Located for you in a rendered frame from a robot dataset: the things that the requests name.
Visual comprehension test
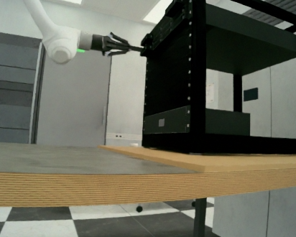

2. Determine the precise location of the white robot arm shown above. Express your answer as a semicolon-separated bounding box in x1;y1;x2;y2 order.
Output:
23;0;93;65

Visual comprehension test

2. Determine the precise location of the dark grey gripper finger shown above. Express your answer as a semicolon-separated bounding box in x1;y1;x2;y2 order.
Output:
106;44;142;57
107;32;142;49

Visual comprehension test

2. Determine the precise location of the tan flat board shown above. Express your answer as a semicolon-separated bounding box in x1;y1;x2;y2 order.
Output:
98;145;296;173

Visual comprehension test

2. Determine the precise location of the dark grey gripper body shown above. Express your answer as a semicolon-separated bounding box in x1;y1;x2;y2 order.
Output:
91;34;113;52

